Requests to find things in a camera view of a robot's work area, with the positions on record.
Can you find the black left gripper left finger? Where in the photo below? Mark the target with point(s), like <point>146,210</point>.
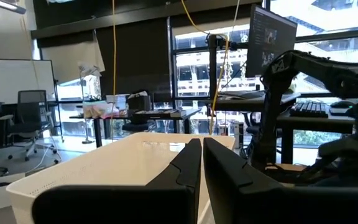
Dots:
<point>166,202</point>

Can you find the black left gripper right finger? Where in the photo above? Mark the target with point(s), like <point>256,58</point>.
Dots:
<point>244,199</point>

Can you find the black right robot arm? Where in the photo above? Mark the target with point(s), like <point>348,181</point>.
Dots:
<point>322,71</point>

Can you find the white perforated plastic basket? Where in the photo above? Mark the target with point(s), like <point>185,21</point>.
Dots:
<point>104,168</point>

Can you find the black work table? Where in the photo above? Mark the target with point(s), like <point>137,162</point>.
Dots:
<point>154,115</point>

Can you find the black computer desk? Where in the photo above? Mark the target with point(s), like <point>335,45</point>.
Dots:
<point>315,124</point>

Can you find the black box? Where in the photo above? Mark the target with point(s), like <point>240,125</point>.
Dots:
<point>138,102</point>

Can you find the black computer keyboard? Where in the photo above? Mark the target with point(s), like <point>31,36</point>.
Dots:
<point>309,109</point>

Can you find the clear plastic bag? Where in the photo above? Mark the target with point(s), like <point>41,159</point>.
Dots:
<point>99,110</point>

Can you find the black monitor stand pole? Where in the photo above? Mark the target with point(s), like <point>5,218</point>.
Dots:
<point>212,68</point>

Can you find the black computer mouse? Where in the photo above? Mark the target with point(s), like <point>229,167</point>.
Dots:
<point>342,104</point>

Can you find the white floor lamp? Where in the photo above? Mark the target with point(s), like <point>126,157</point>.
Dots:
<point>89,70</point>

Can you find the black computer monitor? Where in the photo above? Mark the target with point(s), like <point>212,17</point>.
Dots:
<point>269,40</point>

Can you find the grey office chair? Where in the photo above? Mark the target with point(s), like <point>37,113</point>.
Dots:
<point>31,109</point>

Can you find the beige window blind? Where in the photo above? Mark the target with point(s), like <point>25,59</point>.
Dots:
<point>70,59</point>

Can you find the white rolling whiteboard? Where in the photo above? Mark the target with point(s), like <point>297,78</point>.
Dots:
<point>17,77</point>

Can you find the ceiling light bar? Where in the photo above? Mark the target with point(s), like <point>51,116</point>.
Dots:
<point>8,5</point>

